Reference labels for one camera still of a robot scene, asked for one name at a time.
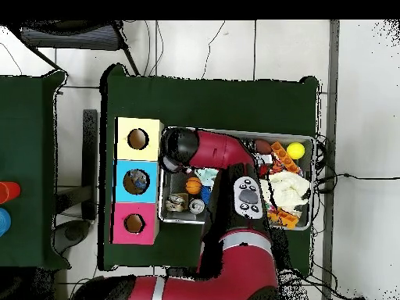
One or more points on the blue plastic cup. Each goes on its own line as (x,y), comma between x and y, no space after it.
(3,222)

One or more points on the dark chair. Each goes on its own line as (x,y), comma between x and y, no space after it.
(72,37)

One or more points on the black camera stand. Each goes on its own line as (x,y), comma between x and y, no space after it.
(90,156)

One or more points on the crushed clear plastic bottle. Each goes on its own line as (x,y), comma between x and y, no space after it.
(142,185)
(134,179)

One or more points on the dark green side table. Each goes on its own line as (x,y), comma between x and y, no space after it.
(25,140)

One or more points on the long orange toy brick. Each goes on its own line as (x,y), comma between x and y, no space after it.
(285,157)

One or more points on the yellow ball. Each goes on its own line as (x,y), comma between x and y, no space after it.
(295,151)

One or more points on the crushed silver can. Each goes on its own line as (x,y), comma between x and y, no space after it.
(176,202)

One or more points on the cream waffle cloth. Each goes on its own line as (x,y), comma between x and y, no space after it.
(290,187)

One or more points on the shallow clear mesh bin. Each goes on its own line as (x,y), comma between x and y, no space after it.
(165,215)

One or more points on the dark green tablecloth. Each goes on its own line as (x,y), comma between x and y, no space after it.
(218,103)

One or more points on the orange toy tray block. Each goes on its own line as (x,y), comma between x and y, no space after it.
(282,218)

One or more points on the small orange basketball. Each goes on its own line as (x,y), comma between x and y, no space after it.
(193,185)

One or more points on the red plastic cup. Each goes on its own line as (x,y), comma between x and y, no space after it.
(11,192)

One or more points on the mint green waffle cloth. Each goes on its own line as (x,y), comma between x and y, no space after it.
(206,175)

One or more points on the grey stand foot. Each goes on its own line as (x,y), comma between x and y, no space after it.
(73,232)

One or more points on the blue spiky toy with eyes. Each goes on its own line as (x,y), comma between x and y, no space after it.
(205,195)

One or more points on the wooden box with three holes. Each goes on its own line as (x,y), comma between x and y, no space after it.
(150,193)

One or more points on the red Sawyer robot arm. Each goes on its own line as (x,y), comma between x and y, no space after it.
(215,150)

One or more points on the brown toy football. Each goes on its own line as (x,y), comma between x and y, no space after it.
(263,146)

